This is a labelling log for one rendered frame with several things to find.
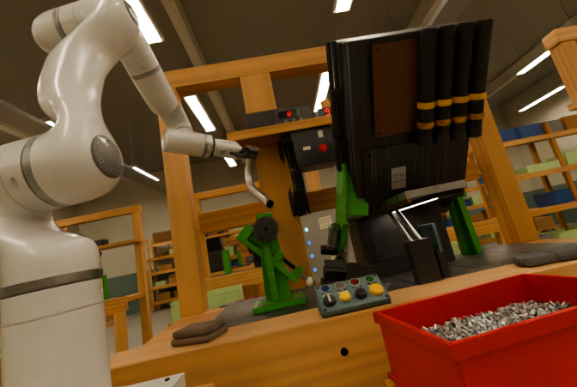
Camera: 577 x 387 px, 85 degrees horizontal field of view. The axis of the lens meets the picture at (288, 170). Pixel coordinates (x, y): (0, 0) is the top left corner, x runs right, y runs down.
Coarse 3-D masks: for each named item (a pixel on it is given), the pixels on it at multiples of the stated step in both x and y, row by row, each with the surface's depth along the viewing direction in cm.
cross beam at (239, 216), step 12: (468, 168) 146; (468, 180) 145; (312, 192) 141; (324, 192) 141; (252, 204) 139; (312, 204) 140; (324, 204) 140; (204, 216) 137; (216, 216) 137; (228, 216) 137; (240, 216) 137; (252, 216) 138; (204, 228) 136; (216, 228) 136; (228, 228) 137
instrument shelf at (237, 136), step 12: (300, 120) 127; (312, 120) 127; (324, 120) 127; (240, 132) 125; (252, 132) 125; (264, 132) 125; (276, 132) 125; (288, 132) 127; (240, 144) 129; (252, 144) 132; (264, 144) 135
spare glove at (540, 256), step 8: (552, 248) 77; (560, 248) 74; (568, 248) 72; (576, 248) 71; (520, 256) 77; (528, 256) 75; (536, 256) 72; (544, 256) 72; (552, 256) 72; (560, 256) 71; (568, 256) 71; (576, 256) 71; (520, 264) 74; (528, 264) 72; (536, 264) 72
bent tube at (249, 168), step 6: (252, 150) 117; (258, 150) 118; (246, 162) 120; (252, 162) 120; (246, 168) 121; (252, 168) 121; (246, 174) 120; (252, 174) 121; (246, 180) 120; (252, 180) 120; (252, 186) 116; (252, 192) 113; (258, 192) 110; (258, 198) 108; (264, 198) 105; (264, 204) 104; (270, 204) 106
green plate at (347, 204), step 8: (344, 168) 96; (344, 176) 95; (344, 184) 95; (352, 184) 96; (344, 192) 94; (352, 192) 95; (336, 200) 105; (344, 200) 94; (352, 200) 95; (360, 200) 95; (336, 208) 104; (344, 208) 93; (352, 208) 94; (360, 208) 94; (336, 216) 103; (344, 216) 92; (352, 216) 98; (360, 216) 97
